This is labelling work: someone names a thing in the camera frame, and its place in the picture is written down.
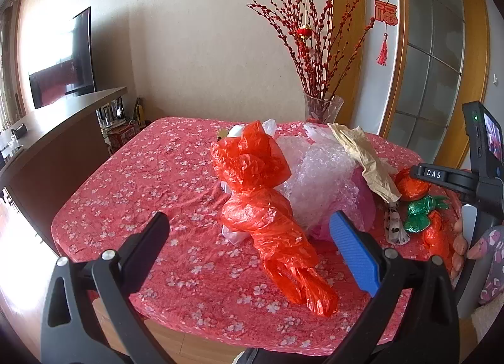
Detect small red plastic wrapper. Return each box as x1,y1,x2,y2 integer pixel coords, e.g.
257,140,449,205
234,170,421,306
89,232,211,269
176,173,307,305
394,168,432,202

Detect green foil wrapper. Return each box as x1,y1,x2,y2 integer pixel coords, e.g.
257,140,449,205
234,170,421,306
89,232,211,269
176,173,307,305
403,194,449,234

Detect white paw-print bag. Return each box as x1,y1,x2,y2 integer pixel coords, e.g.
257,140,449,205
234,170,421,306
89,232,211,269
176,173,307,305
384,203,410,246

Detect brown paper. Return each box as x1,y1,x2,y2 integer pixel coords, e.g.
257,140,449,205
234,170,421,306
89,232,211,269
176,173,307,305
327,123,401,204

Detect clear bubble wrap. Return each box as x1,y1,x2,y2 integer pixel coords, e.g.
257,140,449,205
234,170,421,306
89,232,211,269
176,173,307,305
276,123,376,241

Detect red plastic bag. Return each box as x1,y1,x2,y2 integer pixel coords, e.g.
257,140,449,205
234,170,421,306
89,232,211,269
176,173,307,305
210,121,338,317

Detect person's right hand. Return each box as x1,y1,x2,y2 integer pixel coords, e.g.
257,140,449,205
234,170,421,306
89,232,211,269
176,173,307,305
449,219,492,281

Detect glass panel door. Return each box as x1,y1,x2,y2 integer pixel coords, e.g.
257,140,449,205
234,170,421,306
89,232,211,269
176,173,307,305
388,0,466,163

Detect red floral tablecloth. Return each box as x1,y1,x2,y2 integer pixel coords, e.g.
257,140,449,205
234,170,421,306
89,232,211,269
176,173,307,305
50,116,462,356

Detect glass vase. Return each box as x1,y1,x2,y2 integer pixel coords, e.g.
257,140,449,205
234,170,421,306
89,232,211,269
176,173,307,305
303,94,344,124

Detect dark wooden TV cabinet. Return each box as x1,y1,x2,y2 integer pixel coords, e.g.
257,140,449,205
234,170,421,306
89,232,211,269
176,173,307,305
1,87,127,251

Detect red fu hanging ornament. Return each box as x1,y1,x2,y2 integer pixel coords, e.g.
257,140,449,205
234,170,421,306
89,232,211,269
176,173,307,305
374,0,399,66

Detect red box under cabinet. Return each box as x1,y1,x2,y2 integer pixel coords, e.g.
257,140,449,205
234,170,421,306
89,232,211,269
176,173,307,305
107,123,138,152

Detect red berry branches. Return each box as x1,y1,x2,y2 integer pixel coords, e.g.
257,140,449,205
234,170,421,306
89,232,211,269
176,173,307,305
246,0,375,101

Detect television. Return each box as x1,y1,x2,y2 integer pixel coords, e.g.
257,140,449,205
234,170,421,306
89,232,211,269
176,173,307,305
28,7,96,109

